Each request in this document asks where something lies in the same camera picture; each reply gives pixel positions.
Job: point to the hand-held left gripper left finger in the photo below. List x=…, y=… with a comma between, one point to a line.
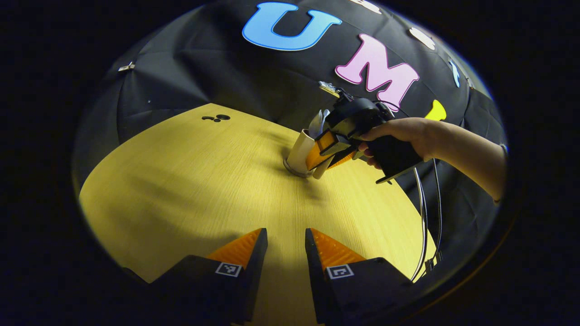
x=253, y=276

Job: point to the beige cup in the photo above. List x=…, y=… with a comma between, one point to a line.
x=299, y=151

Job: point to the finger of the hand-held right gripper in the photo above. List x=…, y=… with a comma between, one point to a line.
x=324, y=145
x=344, y=159

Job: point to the round brown coaster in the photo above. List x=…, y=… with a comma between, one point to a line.
x=288, y=169

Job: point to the black backdrop cloth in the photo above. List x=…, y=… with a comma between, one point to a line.
x=204, y=59

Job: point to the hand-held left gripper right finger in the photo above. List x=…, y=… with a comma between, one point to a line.
x=317, y=276

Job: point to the white toothpaste tube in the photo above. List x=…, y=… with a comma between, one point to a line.
x=315, y=127

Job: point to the wooden desktop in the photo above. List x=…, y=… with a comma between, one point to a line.
x=181, y=190

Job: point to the small cloth clip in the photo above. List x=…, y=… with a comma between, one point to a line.
x=127, y=67

